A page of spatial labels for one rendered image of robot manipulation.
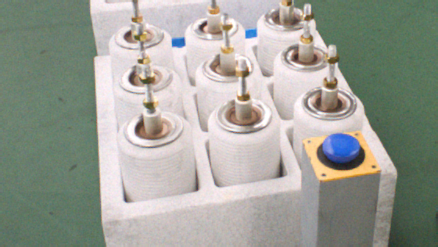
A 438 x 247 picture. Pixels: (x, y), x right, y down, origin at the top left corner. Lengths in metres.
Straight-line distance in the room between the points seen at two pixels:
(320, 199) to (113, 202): 0.30
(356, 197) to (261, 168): 0.19
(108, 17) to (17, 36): 0.37
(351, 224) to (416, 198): 0.40
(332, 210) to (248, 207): 0.18
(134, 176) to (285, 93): 0.26
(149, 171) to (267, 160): 0.15
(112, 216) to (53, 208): 0.31
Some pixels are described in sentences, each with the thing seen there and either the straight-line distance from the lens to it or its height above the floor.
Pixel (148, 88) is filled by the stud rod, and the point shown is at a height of 0.32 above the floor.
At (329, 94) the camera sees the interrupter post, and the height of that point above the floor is 0.28.
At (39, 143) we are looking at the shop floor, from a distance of 1.34.
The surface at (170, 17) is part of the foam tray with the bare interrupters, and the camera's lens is 1.36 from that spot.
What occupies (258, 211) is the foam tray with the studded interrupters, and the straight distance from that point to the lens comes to 0.93.
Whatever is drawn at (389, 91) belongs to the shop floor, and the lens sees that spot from 1.41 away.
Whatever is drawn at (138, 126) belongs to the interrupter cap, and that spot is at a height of 0.25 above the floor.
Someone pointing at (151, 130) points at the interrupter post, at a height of 0.26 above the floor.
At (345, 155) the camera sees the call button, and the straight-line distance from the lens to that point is 0.74.
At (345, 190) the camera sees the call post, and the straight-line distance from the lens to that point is 0.75.
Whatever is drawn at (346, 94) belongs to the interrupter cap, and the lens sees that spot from 0.96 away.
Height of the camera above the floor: 0.81
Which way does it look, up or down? 35 degrees down
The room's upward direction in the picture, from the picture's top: straight up
